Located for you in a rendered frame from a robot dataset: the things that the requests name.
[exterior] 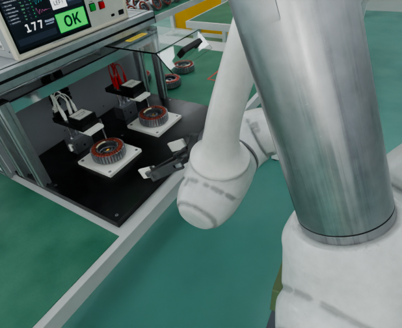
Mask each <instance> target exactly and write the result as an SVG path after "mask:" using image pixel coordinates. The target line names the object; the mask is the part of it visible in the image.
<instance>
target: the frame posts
mask: <svg viewBox="0 0 402 328"><path fill-rule="evenodd" d="M151 55H152V62H153V66H154V73H155V79H156V83H157V90H158V94H159V98H162V99H165V98H166V97H168V92H167V84H166V80H165V73H164V68H163V63H162V61H161V60H160V59H159V58H158V56H157V55H154V54H151ZM133 57H134V60H135V66H136V69H137V75H138V78H139V81H143V82H144V86H145V87H146V91H147V92H150V86H149V82H148V76H147V73H146V67H145V63H144V57H143V53H141V52H136V51H134V52H133ZM0 144H1V146H2V147H3V149H4V151H5V152H6V154H7V156H8V157H9V159H10V160H11V162H12V164H13V166H14V167H15V169H16V170H17V172H18V174H19V175H20V176H23V177H24V178H26V177H27V175H28V174H31V173H32V175H33V176H34V179H35V180H36V182H37V184H38V185H41V186H42V187H45V186H47V185H46V184H50V183H51V179H50V177H49V176H48V174H47V172H46V170H45V168H44V166H43V164H42V162H41V161H40V158H39V157H38V155H37V153H36V151H35V149H34V148H33V146H32V144H31V142H30V140H29V138H28V136H27V134H26V132H25V130H24V129H23V127H22V125H21V123H20V121H19V119H18V118H17V116H16V114H15V112H14V110H13V108H12V106H11V104H10V102H9V101H8V100H6V99H3V98H1V99H0Z"/></svg>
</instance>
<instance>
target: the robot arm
mask: <svg viewBox="0 0 402 328"><path fill-rule="evenodd" d="M228 2H229V5H230V9H231V11H232V15H233V19H232V23H231V26H230V30H229V33H228V38H227V40H226V45H225V47H224V52H223V54H222V59H221V63H220V66H219V71H218V73H217V78H216V80H215V85H214V87H213V92H212V95H211V99H210V103H209V107H208V113H207V116H206V122H205V126H204V129H203V130H202V131H201V132H200V133H190V134H189V137H185V138H184V139H179V140H177V141H172V142H170V143H168V147H169V148H170V149H171V151H172V152H175V151H177V150H180V151H178V152H176V153H175V154H173V157H171V158H170V159H168V160H166V161H164V162H162V163H161V164H159V165H157V166H156V167H155V166H150V167H145V168H142V169H139V170H138V171H139V172H140V174H141V176H142V177H143V178H151V179H152V181H153V182H154V181H156V180H158V179H160V178H162V177H165V176H167V175H169V174H171V173H173V172H176V171H179V170H182V169H184V168H185V167H184V164H186V163H187V162H188V164H187V168H186V170H185V173H184V175H183V177H184V179H183V181H182V183H181V185H180V188H179V190H178V196H177V207H178V209H179V213H180V215H181V216H182V217H183V218H184V219H185V220H186V221H187V222H188V223H190V224H192V225H193V226H195V227H198V228H201V229H210V228H217V227H218V226H221V225H222V224H223V223H225V222H226V221H227V220H228V219H229V218H230V217H231V216H232V215H233V214H234V213H235V211H236V209H237V208H238V207H239V205H240V203H241V202H242V200H243V199H244V197H245V195H246V193H247V191H248V189H249V187H250V185H251V183H252V180H253V177H254V174H255V172H256V170H257V169H258V168H259V166H260V165H261V164H263V163H264V162H265V161H267V160H268V159H269V156H273V155H275V154H277V156H278V160H279V162H280V166H281V168H282V172H283V175H284V178H285V181H286V184H287V187H288V191H289V194H290V197H291V200H292V203H293V207H294V209H295V210H294V212H293V213H292V214H291V215H290V217H289V219H288V221H287V223H286V224H285V227H284V229H283V231H282V285H283V289H282V290H281V292H280V293H279V295H278V297H277V298H276V307H275V328H402V143H401V144H400V145H399V146H397V147H395V148H394V149H393V150H391V151H390V152H389V153H387V154H386V149H385V145H384V137H383V133H382V126H381V118H380V114H379V106H378V102H377V95H376V90H375V83H374V79H373V72H372V67H371V60H370V56H369V48H368V41H367V36H366V29H365V25H364V17H363V13H362V6H361V2H360V0H228ZM253 84H255V87H256V90H257V93H258V96H259V99H260V103H261V106H262V107H260V108H255V109H250V110H248V111H245V107H246V105H247V102H248V98H249V96H250V92H251V90H252V86H253ZM177 155H179V157H180V158H181V159H178V157H177Z"/></svg>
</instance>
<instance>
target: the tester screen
mask: <svg viewBox="0 0 402 328"><path fill-rule="evenodd" d="M82 6H83V2H82V0H81V2H79V3H76V4H72V5H69V6H66V7H62V8H58V9H56V10H53V8H52V6H51V3H50V0H0V7H1V10H2V12H3V14H4V16H5V19H6V21H7V23H8V26H9V27H10V30H11V32H12V34H13V36H14V39H15V41H16V43H17V45H18V47H19V49H20V51H22V50H24V49H27V48H30V47H33V46H35V45H38V44H41V43H43V42H46V41H48V40H51V39H54V38H56V37H59V36H62V35H64V34H67V33H70V32H72V31H75V30H78V29H80V28H83V27H86V26H88V25H89V23H88V24H86V25H82V26H80V27H77V28H75V29H72V30H69V31H66V32H64V33H61V32H60V29H59V26H58V23H57V20H56V18H55V15H56V14H60V13H62V12H66V11H69V10H72V9H75V8H78V7H82ZM83 7H84V6H83ZM40 19H43V22H44V25H45V26H46V28H44V29H41V30H38V31H35V32H32V33H29V34H27V33H26V32H25V29H24V27H23V24H26V23H30V22H32V21H36V20H40ZM55 27H56V30H57V32H58V33H57V34H54V35H51V36H49V37H46V38H43V39H41V40H37V41H36V42H32V43H30V44H27V45H24V46H22V47H20V44H19V42H18V40H21V39H23V38H27V37H29V36H32V35H35V34H38V33H41V32H44V31H47V30H49V29H52V28H55Z"/></svg>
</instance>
